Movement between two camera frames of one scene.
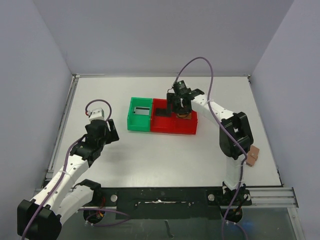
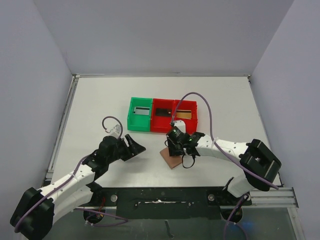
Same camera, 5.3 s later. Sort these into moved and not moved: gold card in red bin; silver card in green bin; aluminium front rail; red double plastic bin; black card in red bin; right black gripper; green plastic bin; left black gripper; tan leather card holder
Moved: tan leather card holder; right black gripper; left black gripper
Not moved: green plastic bin; aluminium front rail; silver card in green bin; black card in red bin; red double plastic bin; gold card in red bin
